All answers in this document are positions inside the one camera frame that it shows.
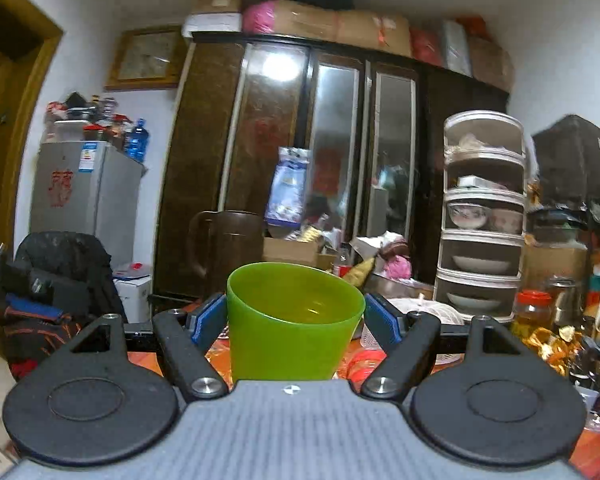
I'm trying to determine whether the white mesh food cover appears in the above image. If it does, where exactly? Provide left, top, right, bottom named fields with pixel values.
left=386, top=296, right=465, bottom=366

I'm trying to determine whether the blue water bottle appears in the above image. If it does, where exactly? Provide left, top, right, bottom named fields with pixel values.
left=124, top=118, right=149, bottom=164

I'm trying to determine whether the white tiered dish rack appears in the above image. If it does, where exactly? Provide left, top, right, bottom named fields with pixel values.
left=434, top=110, right=527, bottom=323

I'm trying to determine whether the dark wooden wardrobe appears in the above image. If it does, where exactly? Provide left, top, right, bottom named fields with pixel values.
left=154, top=32, right=508, bottom=301

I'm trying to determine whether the black tray of dried peels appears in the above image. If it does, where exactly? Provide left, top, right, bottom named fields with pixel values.
left=518, top=326, right=600, bottom=393

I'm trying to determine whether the red lid pickle jar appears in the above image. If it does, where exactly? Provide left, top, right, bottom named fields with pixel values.
left=510, top=289, right=553, bottom=339

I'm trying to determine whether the red plastic jar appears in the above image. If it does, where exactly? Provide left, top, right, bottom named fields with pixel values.
left=346, top=349, right=386, bottom=389

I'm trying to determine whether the dark brown pitcher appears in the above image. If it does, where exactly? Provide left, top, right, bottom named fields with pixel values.
left=187, top=210, right=264, bottom=297

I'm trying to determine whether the framed wall picture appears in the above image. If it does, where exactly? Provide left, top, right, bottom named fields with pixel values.
left=105, top=25, right=188, bottom=91

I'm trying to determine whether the green plastic cup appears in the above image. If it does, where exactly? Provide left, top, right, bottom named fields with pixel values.
left=226, top=262, right=365, bottom=382

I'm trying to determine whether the red label soda bottle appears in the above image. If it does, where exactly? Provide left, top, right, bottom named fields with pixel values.
left=332, top=243, right=352, bottom=278

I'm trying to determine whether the black bag on shelf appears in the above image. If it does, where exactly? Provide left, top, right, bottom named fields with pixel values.
left=532, top=115, right=600, bottom=224

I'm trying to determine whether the blue white snack bag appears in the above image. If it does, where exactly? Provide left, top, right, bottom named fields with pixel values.
left=264, top=148, right=311, bottom=229

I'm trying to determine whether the silver refrigerator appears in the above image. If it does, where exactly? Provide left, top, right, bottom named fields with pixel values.
left=29, top=141, right=144, bottom=266

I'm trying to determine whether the cardboard box with label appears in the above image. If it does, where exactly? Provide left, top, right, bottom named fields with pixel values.
left=263, top=237, right=320, bottom=268

